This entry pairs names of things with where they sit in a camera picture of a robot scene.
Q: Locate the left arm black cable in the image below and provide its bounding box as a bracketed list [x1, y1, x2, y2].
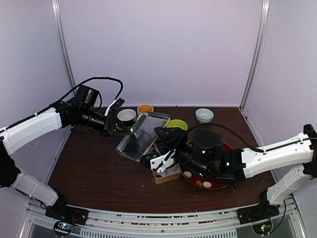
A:
[4, 76, 124, 129]

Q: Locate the beige metal tin box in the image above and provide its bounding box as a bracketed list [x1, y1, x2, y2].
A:
[147, 143, 181, 185]

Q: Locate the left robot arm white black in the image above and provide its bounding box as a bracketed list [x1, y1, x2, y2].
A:
[0, 98, 131, 220]

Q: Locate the red round tray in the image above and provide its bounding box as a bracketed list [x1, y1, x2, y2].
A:
[180, 140, 236, 190]

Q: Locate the lime green bowl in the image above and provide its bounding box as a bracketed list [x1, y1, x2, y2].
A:
[166, 119, 188, 131]

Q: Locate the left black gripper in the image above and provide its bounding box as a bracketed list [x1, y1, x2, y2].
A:
[79, 107, 131, 137]

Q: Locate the white round chocolate front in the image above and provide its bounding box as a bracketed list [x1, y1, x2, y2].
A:
[203, 181, 212, 188]

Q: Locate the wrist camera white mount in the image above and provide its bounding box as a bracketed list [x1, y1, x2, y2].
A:
[140, 149, 177, 173]
[104, 98, 125, 117]

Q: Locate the white round chocolate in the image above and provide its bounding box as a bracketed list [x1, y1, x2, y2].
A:
[183, 171, 192, 178]
[203, 181, 212, 188]

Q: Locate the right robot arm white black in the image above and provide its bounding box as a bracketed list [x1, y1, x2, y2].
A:
[150, 124, 317, 219]

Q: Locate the pale blue ceramic bowl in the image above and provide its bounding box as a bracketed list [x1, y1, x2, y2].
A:
[195, 108, 214, 123]

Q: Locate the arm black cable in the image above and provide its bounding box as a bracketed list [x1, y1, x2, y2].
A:
[4, 76, 124, 129]
[187, 123, 265, 153]

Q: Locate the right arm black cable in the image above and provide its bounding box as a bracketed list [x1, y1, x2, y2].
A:
[187, 123, 265, 153]

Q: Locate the white floral mug orange inside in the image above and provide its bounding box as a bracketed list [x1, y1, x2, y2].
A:
[137, 104, 154, 115]

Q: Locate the caramel brown chocolate front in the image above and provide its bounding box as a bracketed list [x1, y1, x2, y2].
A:
[195, 180, 203, 187]

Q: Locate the white and navy bowl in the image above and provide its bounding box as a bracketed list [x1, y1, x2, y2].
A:
[117, 109, 137, 127]

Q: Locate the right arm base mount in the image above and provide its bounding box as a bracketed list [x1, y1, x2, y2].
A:
[237, 205, 279, 236]

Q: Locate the right aluminium frame post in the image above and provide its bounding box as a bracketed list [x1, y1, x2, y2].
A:
[239, 0, 270, 111]

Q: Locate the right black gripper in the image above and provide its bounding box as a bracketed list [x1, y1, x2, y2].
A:
[154, 128, 210, 180]

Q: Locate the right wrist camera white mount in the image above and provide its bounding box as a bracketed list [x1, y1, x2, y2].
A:
[140, 149, 177, 173]

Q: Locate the beige bear tin lid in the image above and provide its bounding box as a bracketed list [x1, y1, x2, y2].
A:
[116, 112, 170, 162]

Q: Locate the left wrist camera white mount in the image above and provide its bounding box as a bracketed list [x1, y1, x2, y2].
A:
[104, 98, 125, 117]

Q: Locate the white round chocolate left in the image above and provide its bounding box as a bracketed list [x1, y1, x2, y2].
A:
[183, 171, 192, 178]

